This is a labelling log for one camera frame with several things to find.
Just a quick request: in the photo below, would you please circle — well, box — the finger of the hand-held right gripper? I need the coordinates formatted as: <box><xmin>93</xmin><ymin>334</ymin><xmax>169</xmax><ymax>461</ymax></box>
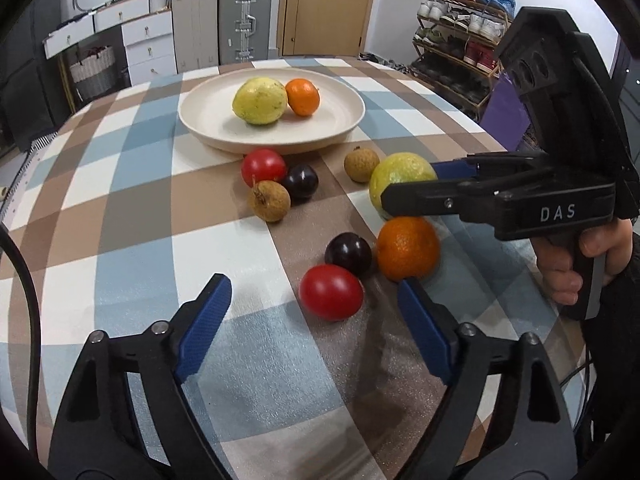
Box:
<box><xmin>381</xmin><ymin>178</ymin><xmax>501</xmax><ymax>224</ymax></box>
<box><xmin>431</xmin><ymin>154</ymin><xmax>551</xmax><ymax>186</ymax></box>

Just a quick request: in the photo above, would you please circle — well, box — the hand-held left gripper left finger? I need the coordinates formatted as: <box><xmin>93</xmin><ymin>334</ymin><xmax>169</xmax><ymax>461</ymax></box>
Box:
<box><xmin>47</xmin><ymin>273</ymin><xmax>236</xmax><ymax>480</ymax></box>

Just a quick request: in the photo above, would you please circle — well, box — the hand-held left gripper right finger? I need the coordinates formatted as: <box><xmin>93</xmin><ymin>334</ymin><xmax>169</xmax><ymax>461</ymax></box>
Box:
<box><xmin>397</xmin><ymin>277</ymin><xmax>576</xmax><ymax>480</ymax></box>

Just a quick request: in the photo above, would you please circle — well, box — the green guava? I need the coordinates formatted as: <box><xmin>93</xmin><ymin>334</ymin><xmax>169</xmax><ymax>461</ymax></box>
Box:
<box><xmin>369</xmin><ymin>152</ymin><xmax>438</xmax><ymax>221</ymax></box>

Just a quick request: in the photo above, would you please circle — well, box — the orange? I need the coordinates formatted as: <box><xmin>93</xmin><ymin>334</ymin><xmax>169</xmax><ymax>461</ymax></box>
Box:
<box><xmin>285</xmin><ymin>78</ymin><xmax>321</xmax><ymax>117</ymax></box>
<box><xmin>376</xmin><ymin>216</ymin><xmax>441</xmax><ymax>282</ymax></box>

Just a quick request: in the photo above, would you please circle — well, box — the brown kiwi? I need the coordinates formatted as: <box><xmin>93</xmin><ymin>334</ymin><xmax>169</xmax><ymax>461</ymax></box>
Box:
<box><xmin>249</xmin><ymin>180</ymin><xmax>292</xmax><ymax>223</ymax></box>
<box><xmin>344</xmin><ymin>146</ymin><xmax>381</xmax><ymax>184</ymax></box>

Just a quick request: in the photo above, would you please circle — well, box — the dark purple plum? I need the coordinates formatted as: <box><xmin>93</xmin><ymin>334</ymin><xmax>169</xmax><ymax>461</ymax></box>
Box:
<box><xmin>324</xmin><ymin>232</ymin><xmax>373</xmax><ymax>278</ymax></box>
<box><xmin>280</xmin><ymin>164</ymin><xmax>320</xmax><ymax>201</ymax></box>

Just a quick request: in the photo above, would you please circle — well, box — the red tomato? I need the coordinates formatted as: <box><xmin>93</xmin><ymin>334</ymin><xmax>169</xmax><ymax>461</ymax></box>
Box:
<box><xmin>241</xmin><ymin>148</ymin><xmax>287</xmax><ymax>188</ymax></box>
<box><xmin>299</xmin><ymin>265</ymin><xmax>365</xmax><ymax>321</ymax></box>

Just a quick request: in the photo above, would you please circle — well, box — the cream round plate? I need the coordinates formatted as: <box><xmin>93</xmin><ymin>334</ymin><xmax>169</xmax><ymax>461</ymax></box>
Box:
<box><xmin>179</xmin><ymin>66</ymin><xmax>366</xmax><ymax>156</ymax></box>

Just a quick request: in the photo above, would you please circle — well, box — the person's right forearm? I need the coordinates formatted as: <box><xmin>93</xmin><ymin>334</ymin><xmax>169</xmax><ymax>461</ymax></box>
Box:
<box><xmin>580</xmin><ymin>260</ymin><xmax>640</xmax><ymax>466</ymax></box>

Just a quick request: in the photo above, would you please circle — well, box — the person's right hand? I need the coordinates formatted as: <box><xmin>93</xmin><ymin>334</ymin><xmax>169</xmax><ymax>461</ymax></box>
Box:
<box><xmin>532</xmin><ymin>217</ymin><xmax>637</xmax><ymax>307</ymax></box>

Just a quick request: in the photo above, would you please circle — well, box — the purple box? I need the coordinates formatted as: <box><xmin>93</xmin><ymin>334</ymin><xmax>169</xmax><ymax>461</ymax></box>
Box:
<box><xmin>480</xmin><ymin>72</ymin><xmax>532</xmax><ymax>153</ymax></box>

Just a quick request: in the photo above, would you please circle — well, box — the wooden shoe rack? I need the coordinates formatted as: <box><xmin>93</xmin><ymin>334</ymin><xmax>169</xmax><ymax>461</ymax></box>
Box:
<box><xmin>410</xmin><ymin>0</ymin><xmax>516</xmax><ymax>121</ymax></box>

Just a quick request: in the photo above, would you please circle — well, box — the checked tablecloth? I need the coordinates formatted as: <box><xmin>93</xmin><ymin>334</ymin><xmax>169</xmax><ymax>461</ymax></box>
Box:
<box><xmin>0</xmin><ymin>55</ymin><xmax>601</xmax><ymax>480</ymax></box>

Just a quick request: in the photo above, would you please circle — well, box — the row of shoes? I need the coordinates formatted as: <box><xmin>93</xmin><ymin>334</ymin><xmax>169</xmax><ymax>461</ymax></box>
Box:
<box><xmin>415</xmin><ymin>0</ymin><xmax>516</xmax><ymax>72</ymax></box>

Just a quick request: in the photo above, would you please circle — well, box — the yellow guava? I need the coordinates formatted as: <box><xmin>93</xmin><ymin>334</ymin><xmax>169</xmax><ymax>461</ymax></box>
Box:
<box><xmin>231</xmin><ymin>76</ymin><xmax>289</xmax><ymax>126</ymax></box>

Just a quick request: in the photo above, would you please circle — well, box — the wooden door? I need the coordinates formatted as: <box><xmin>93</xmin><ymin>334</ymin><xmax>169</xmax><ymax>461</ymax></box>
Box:
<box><xmin>276</xmin><ymin>0</ymin><xmax>381</xmax><ymax>57</ymax></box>

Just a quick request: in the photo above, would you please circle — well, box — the silver suitcase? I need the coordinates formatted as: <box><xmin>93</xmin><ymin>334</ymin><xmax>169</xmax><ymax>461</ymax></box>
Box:
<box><xmin>218</xmin><ymin>0</ymin><xmax>273</xmax><ymax>65</ymax></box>

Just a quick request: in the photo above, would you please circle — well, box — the woven laundry basket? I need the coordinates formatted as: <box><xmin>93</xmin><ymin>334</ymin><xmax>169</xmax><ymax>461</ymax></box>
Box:
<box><xmin>69</xmin><ymin>46</ymin><xmax>117</xmax><ymax>102</ymax></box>

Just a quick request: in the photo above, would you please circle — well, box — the white drawer unit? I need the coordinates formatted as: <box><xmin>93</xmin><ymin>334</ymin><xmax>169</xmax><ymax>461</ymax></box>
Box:
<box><xmin>42</xmin><ymin>0</ymin><xmax>178</xmax><ymax>86</ymax></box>

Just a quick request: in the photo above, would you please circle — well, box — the beige suitcase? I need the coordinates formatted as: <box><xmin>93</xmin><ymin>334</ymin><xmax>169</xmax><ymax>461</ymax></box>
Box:
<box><xmin>171</xmin><ymin>0</ymin><xmax>221</xmax><ymax>73</ymax></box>

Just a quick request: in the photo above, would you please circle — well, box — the black refrigerator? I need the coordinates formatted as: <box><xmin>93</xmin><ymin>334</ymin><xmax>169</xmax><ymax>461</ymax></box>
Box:
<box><xmin>0</xmin><ymin>5</ymin><xmax>76</xmax><ymax>153</ymax></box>

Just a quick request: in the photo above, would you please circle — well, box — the black cable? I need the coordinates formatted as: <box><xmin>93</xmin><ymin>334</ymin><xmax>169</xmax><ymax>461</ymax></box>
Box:
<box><xmin>0</xmin><ymin>222</ymin><xmax>43</xmax><ymax>376</ymax></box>

